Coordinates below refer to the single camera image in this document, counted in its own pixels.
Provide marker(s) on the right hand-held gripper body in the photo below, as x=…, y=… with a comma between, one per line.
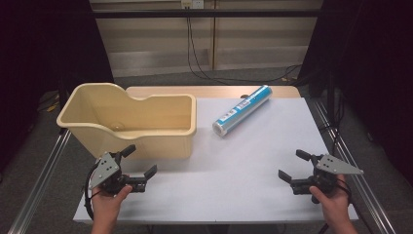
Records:
x=324, y=175

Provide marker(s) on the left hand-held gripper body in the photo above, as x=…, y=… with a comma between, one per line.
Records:
x=104, y=167

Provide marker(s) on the beige plastic bin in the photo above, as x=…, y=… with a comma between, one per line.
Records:
x=97, y=138

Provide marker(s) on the blue and white film roll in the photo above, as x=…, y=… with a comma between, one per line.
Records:
x=242, y=110

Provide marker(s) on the person's right hand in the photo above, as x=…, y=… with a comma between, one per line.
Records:
x=329, y=203

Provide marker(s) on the person's left hand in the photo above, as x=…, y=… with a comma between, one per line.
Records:
x=107, y=203

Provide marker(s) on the white table mat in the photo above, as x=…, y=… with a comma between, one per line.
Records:
x=246, y=175

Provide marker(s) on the black curtain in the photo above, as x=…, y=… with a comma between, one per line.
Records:
x=39, y=48
x=376, y=65

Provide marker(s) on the black horizontal bar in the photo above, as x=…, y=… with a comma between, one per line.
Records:
x=207, y=13

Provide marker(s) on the aluminium rail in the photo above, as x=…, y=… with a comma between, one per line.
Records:
x=39, y=182
x=357, y=182

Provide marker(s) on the white wall socket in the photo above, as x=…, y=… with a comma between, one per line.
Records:
x=192, y=4

